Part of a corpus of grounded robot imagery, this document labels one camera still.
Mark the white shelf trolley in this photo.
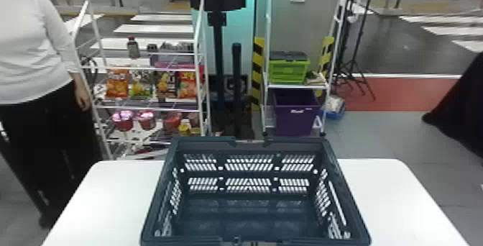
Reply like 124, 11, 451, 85
262, 0, 353, 137

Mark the purple crate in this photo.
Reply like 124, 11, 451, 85
272, 88, 322, 137

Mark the yellow can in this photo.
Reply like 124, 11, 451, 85
178, 118, 192, 137

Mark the red snack packet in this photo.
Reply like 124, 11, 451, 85
177, 65, 205, 99

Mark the green crate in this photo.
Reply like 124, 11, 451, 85
268, 50, 311, 85

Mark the red noodle cup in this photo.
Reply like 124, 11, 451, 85
162, 111, 183, 132

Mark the yellow snack packet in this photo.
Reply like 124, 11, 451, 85
155, 70, 178, 99

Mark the pink noodle cup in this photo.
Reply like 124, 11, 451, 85
111, 110, 135, 132
135, 109, 157, 130

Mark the blue basket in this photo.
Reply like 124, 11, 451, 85
139, 135, 372, 246

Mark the clear bottle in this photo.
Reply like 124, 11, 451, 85
126, 36, 141, 60

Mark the black tripod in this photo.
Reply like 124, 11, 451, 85
333, 0, 378, 101

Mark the orange snack packet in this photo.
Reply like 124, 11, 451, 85
105, 69, 130, 99

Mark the person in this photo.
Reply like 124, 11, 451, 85
0, 0, 104, 229

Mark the striped post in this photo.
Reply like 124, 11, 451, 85
315, 35, 336, 98
250, 36, 266, 111

